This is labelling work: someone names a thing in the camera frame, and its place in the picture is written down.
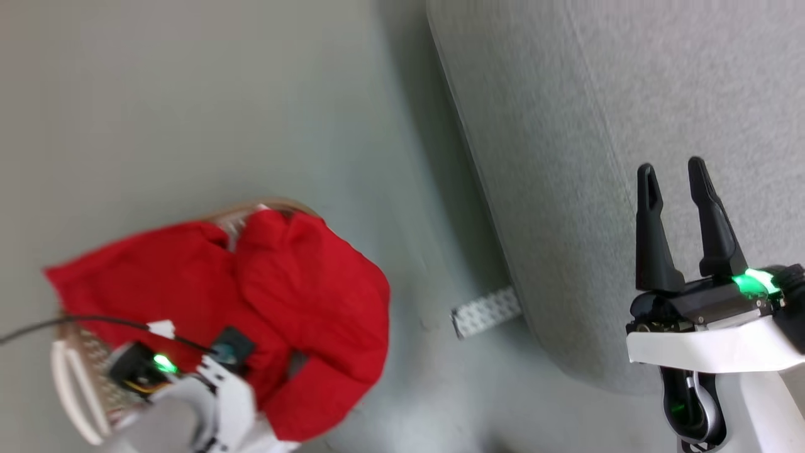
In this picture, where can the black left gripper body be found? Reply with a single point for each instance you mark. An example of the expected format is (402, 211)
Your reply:
(135, 372)

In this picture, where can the white laundry basket brown rim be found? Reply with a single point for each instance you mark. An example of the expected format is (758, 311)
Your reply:
(75, 390)

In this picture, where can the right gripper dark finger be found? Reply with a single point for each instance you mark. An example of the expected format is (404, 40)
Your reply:
(654, 251)
(717, 239)

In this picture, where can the grey fabric sofa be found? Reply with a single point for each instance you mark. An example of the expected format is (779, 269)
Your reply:
(566, 126)

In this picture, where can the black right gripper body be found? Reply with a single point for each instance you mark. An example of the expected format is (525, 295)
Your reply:
(704, 305)

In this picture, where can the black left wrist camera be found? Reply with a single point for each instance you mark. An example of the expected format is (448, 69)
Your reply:
(233, 346)

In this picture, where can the red clothing with white stripes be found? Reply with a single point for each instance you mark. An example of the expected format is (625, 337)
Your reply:
(302, 283)

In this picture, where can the perforated metal sofa leg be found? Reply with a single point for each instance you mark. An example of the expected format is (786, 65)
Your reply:
(484, 313)

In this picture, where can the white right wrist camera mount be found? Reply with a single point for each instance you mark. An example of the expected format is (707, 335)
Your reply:
(710, 349)

